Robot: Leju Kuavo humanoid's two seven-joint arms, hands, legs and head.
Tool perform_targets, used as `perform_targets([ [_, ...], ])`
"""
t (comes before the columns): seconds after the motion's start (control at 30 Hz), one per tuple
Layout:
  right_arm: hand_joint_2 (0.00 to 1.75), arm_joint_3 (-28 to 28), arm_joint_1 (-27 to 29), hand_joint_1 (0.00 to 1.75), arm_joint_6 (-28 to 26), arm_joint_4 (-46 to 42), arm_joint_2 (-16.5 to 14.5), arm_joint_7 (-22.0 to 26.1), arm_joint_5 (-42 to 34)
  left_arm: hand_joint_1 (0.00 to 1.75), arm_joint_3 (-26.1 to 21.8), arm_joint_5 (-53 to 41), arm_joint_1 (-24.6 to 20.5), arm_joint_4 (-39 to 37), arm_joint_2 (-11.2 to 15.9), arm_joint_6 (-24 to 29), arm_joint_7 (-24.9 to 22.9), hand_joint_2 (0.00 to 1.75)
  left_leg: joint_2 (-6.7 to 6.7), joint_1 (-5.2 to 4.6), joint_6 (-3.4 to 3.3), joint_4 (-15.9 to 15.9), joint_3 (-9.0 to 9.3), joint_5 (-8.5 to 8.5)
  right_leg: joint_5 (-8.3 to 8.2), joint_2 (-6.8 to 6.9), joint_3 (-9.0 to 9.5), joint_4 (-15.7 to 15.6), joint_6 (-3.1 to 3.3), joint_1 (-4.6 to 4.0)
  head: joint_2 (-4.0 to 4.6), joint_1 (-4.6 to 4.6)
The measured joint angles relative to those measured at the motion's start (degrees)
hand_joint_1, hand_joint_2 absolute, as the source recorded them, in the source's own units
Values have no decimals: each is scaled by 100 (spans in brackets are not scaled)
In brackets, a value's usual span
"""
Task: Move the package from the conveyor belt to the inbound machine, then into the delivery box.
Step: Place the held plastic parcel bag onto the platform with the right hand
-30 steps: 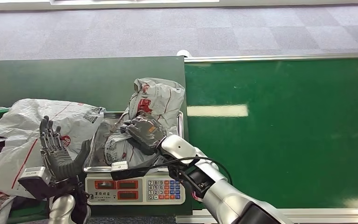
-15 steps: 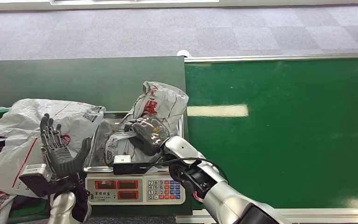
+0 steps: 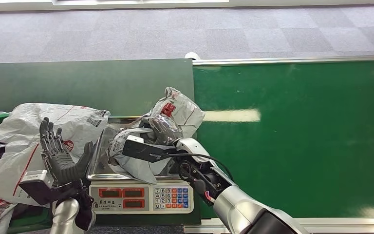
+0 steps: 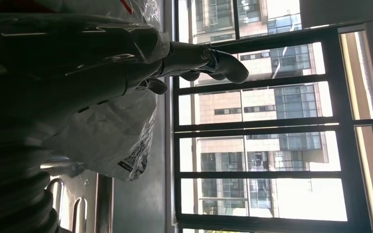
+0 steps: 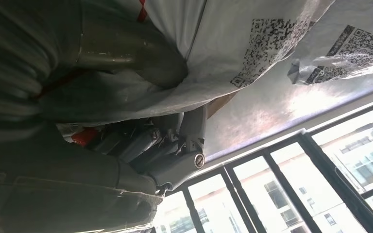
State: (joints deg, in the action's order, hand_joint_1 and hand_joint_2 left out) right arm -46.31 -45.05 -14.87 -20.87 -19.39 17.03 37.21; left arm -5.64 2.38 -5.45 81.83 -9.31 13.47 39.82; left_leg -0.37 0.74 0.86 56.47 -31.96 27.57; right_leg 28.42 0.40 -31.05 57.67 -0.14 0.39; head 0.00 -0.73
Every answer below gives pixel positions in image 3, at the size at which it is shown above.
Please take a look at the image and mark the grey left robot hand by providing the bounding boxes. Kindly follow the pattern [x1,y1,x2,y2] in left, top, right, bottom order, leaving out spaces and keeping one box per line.
[39,117,94,188]

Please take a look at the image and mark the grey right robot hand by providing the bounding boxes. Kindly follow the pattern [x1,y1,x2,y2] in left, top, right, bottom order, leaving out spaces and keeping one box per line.
[140,114,185,147]

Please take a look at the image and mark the small white red-print mailer package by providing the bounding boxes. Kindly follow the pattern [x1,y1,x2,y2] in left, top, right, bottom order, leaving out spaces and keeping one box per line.
[106,86,206,185]

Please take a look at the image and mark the large white red-print mailer package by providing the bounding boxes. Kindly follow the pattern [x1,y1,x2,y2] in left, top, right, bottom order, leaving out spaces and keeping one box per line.
[0,102,111,207]

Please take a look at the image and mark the green conveyor belt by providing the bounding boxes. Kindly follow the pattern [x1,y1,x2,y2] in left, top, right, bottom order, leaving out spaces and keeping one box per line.
[192,60,374,219]

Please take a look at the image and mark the electronic scale with steel tray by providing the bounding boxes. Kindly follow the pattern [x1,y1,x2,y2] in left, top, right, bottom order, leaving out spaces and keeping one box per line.
[86,116,195,215]

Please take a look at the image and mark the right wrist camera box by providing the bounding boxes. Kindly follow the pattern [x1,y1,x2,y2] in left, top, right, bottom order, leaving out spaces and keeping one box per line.
[122,135,179,163]

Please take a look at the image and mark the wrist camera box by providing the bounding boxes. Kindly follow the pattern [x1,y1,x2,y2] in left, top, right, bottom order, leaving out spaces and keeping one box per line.
[122,135,179,163]
[19,170,56,206]

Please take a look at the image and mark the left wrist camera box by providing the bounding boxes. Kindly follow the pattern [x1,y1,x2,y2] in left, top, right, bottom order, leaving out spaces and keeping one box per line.
[19,170,56,206]

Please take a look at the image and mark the aluminium conveyor rail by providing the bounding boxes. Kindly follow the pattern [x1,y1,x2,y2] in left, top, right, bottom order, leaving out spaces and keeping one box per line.
[184,217,374,234]
[192,55,374,67]

